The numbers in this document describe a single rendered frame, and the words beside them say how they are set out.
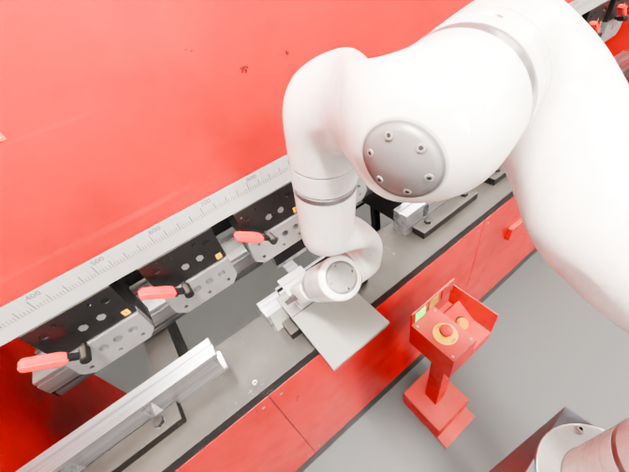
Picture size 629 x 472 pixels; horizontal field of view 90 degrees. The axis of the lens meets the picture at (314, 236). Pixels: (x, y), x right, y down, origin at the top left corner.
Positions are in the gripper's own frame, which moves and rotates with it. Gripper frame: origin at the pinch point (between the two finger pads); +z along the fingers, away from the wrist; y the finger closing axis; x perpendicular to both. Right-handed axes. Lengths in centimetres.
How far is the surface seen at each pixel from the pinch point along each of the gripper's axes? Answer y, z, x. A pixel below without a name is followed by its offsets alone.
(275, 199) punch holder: -1.1, -21.4, -20.8
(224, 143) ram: 4.5, -33.4, -31.2
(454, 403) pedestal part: -37, 48, 84
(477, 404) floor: -49, 53, 96
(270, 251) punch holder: 4.4, -12.0, -12.6
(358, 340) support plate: -1.4, -11.2, 17.0
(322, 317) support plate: 1.5, -4.2, 8.7
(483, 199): -78, 9, 13
